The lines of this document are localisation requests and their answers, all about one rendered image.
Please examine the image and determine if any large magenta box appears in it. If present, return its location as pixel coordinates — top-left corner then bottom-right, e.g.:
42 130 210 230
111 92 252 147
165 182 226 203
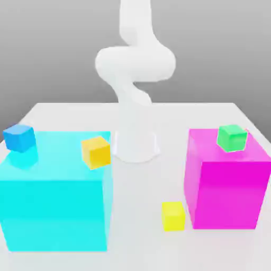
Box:
183 128 271 230

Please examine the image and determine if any small yellow cube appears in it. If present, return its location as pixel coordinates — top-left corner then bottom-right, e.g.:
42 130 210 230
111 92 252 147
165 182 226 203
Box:
161 201 186 232

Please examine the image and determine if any small blue cube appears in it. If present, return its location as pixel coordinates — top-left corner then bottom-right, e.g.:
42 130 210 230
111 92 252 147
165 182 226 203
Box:
3 124 35 153

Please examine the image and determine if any large cyan box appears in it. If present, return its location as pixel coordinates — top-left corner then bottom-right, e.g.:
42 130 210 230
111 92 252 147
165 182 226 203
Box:
0 131 113 252

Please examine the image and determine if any small orange cube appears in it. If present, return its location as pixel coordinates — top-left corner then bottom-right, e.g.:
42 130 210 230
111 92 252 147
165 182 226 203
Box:
81 135 112 170

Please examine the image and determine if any small green cube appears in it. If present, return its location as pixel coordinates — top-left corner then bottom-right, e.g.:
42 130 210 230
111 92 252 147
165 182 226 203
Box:
216 124 248 153

